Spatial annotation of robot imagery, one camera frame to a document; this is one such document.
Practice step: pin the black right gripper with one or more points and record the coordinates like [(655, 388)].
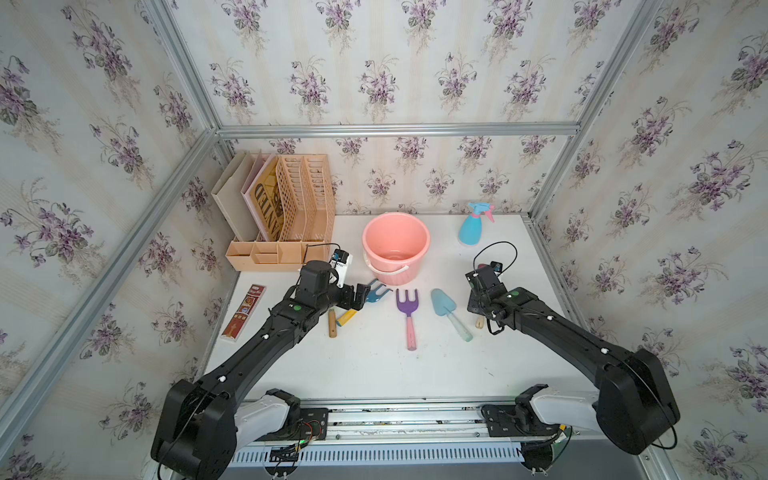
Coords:
[(470, 304)]

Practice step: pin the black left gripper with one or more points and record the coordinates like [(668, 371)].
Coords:
[(358, 302)]

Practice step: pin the green trowel wooden handle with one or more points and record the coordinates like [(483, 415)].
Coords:
[(332, 325)]

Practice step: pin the light blue plastic trowel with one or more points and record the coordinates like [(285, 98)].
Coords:
[(444, 306)]

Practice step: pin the purple rake pink handle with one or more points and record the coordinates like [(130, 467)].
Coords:
[(407, 302)]

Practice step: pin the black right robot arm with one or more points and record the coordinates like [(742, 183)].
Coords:
[(632, 405)]

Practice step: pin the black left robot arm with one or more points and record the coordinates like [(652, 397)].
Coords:
[(203, 424)]

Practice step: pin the pink plastic bucket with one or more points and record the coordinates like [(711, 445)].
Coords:
[(394, 246)]

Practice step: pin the blue spray bottle pink trigger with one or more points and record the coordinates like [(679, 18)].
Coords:
[(470, 232)]

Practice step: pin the beige plastic file organizer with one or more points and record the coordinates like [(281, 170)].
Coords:
[(309, 212)]

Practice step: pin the red brown flat box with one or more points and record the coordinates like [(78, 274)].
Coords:
[(242, 314)]

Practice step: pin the yellow lettered book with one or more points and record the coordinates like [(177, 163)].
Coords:
[(264, 200)]

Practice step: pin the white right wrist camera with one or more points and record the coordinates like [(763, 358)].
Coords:
[(497, 267)]

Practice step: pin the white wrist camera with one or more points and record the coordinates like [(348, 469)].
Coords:
[(497, 267), (341, 261)]

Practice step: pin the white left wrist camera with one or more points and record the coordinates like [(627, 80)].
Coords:
[(341, 261)]

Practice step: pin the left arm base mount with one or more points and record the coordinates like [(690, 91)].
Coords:
[(300, 427)]

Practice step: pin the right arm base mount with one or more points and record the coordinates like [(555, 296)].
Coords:
[(519, 420)]

